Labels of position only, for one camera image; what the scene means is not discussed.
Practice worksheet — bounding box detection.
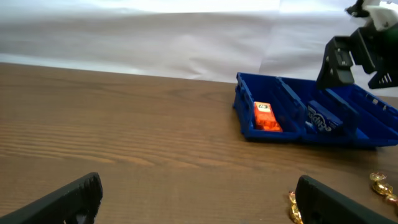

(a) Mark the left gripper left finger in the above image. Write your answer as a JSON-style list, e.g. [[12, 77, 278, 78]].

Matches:
[[0, 172, 104, 224]]

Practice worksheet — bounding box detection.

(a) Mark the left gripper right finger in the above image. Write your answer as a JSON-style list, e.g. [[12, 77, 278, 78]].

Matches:
[[295, 174, 398, 224]]

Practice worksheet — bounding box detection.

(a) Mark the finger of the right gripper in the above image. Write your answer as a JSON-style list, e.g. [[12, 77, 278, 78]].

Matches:
[[368, 66, 398, 90], [315, 35, 356, 91]]

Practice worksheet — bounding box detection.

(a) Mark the orange candy box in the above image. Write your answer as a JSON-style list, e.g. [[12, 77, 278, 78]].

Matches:
[[252, 101, 276, 125], [256, 118, 284, 133]]

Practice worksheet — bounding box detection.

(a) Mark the blue tray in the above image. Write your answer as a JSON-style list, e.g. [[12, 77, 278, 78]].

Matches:
[[232, 72, 398, 149]]

